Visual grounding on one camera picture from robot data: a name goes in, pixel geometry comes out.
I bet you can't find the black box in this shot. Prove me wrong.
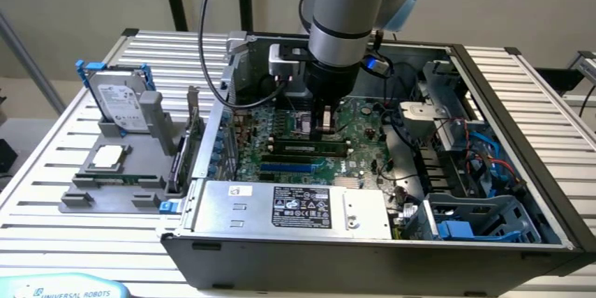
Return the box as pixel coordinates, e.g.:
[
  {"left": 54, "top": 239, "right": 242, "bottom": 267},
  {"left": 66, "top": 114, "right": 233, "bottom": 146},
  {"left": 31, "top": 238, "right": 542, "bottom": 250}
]
[{"left": 0, "top": 138, "right": 19, "bottom": 174}]

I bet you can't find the blue wire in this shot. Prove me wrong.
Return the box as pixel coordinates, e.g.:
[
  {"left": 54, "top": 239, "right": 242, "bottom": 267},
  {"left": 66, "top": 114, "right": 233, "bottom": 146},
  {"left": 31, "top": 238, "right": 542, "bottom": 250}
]
[{"left": 466, "top": 130, "right": 514, "bottom": 198}]

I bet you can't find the silver chipset heatsink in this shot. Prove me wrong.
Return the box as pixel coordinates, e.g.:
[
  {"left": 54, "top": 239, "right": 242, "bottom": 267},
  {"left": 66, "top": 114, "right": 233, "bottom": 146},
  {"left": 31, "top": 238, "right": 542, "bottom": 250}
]
[{"left": 333, "top": 177, "right": 366, "bottom": 190}]

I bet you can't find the silver power supply unit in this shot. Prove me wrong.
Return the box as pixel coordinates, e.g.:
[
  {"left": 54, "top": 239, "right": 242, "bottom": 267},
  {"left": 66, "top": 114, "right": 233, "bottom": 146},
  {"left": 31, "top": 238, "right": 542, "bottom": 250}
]
[{"left": 185, "top": 179, "right": 394, "bottom": 240}]

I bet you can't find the graphics card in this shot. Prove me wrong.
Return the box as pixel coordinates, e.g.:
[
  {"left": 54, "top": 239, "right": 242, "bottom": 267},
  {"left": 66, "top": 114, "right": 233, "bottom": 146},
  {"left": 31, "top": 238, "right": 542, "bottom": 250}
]
[{"left": 166, "top": 84, "right": 207, "bottom": 195}]

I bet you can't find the red wire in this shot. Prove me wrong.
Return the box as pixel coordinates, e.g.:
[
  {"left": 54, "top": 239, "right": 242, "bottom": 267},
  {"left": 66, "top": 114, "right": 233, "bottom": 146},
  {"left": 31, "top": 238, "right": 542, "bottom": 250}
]
[{"left": 483, "top": 158, "right": 527, "bottom": 187}]

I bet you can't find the green motherboard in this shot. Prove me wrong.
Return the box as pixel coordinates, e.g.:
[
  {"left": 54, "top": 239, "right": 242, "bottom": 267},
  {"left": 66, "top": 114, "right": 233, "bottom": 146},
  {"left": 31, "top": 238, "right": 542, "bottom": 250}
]
[{"left": 231, "top": 97, "right": 407, "bottom": 208}]

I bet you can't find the metal drive cage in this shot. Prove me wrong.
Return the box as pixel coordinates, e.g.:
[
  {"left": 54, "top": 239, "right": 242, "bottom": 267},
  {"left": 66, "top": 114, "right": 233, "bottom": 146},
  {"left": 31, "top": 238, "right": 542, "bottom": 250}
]
[{"left": 398, "top": 59, "right": 489, "bottom": 154}]

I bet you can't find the blue case latch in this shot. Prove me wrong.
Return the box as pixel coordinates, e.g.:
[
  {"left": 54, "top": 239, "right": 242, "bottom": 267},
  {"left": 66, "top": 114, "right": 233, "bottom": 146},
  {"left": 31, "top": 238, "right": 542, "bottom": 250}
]
[{"left": 159, "top": 198, "right": 182, "bottom": 214}]

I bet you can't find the green RAM stick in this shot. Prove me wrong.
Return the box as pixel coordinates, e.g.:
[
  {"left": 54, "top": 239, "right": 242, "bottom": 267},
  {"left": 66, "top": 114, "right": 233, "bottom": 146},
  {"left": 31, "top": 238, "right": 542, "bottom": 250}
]
[
  {"left": 274, "top": 140, "right": 349, "bottom": 158},
  {"left": 77, "top": 172, "right": 166, "bottom": 186}
]

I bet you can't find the black monitor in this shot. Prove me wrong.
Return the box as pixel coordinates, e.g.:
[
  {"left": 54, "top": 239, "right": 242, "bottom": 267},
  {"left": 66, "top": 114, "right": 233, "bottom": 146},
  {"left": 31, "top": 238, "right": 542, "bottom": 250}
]
[{"left": 534, "top": 66, "right": 589, "bottom": 96}]

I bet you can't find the silver CPU chip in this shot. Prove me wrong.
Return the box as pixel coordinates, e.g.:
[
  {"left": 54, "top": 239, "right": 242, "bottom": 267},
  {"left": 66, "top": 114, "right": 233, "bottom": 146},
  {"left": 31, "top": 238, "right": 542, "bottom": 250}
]
[{"left": 90, "top": 144, "right": 129, "bottom": 170}]

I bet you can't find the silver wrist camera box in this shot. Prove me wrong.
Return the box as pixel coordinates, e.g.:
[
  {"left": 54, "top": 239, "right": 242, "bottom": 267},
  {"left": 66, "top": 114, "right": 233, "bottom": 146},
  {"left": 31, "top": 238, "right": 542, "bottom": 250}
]
[{"left": 269, "top": 43, "right": 311, "bottom": 83}]

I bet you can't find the silver hard disk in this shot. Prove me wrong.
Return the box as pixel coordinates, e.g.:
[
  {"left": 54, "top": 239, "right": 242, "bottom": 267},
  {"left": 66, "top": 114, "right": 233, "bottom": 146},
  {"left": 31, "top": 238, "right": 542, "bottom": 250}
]
[{"left": 87, "top": 68, "right": 155, "bottom": 135}]

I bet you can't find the hard drive in blue bracket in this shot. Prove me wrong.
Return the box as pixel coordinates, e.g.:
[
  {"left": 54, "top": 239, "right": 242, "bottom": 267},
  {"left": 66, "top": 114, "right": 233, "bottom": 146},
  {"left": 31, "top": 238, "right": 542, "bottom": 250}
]
[{"left": 74, "top": 60, "right": 158, "bottom": 137}]

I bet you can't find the grey parts rack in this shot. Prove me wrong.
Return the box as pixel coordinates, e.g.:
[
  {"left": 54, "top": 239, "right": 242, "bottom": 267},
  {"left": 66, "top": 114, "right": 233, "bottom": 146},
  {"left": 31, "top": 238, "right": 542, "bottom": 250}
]
[{"left": 58, "top": 90, "right": 207, "bottom": 214}]

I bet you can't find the blue expansion slot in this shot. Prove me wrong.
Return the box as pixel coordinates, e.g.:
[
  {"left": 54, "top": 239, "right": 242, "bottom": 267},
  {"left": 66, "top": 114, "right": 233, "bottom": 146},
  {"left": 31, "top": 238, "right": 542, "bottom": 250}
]
[{"left": 259, "top": 161, "right": 314, "bottom": 174}]

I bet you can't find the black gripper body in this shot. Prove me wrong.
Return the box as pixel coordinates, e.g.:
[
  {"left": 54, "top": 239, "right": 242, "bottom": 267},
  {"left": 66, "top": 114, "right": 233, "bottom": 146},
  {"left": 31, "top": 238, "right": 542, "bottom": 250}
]
[{"left": 305, "top": 61, "right": 361, "bottom": 104}]

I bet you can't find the grey blue disk bay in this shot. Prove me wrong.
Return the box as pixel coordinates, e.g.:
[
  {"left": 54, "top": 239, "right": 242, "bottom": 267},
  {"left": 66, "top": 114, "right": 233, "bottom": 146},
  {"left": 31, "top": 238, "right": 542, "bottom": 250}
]
[{"left": 403, "top": 192, "right": 545, "bottom": 244}]

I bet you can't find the black open PC case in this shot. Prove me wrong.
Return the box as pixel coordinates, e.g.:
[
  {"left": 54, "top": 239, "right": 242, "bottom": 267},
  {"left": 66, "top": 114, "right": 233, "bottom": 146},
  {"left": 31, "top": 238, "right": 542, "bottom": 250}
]
[{"left": 159, "top": 30, "right": 596, "bottom": 291}]

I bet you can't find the long black cable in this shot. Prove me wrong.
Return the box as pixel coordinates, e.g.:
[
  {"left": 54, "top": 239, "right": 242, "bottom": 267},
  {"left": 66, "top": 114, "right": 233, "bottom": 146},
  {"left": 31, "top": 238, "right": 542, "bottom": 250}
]
[{"left": 199, "top": 0, "right": 286, "bottom": 108}]

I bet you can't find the grey metal frame leg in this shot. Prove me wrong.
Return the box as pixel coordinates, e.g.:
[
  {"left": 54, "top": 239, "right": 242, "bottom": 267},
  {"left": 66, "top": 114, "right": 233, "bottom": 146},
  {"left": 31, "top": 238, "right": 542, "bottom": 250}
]
[{"left": 0, "top": 10, "right": 67, "bottom": 116}]

